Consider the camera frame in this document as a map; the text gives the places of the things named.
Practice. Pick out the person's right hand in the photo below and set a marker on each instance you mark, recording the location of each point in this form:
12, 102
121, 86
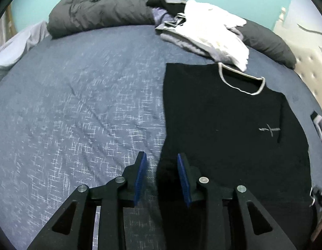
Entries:
318, 230

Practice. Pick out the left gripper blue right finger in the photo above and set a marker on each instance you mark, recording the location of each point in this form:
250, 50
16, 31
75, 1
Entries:
232, 218

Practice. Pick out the grey pillow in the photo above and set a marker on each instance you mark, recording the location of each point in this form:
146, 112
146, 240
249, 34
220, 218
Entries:
317, 121

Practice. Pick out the pile of white clothes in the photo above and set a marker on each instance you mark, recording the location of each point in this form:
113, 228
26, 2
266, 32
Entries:
202, 28

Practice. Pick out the cream tufted headboard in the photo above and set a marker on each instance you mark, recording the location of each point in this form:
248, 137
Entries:
308, 53

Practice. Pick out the light grey silky blanket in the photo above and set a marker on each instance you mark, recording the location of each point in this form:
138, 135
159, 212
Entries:
16, 47

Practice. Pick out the dark grey rolled duvet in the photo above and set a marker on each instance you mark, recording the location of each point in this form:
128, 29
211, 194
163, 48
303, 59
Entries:
75, 16

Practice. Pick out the blue-grey bed sheet mattress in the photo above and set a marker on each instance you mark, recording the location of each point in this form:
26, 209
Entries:
77, 110

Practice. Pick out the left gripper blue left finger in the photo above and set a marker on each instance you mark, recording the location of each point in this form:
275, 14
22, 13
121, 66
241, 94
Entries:
72, 225

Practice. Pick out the black sweater with white trim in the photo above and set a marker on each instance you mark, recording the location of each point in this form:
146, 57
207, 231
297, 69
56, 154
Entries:
236, 131

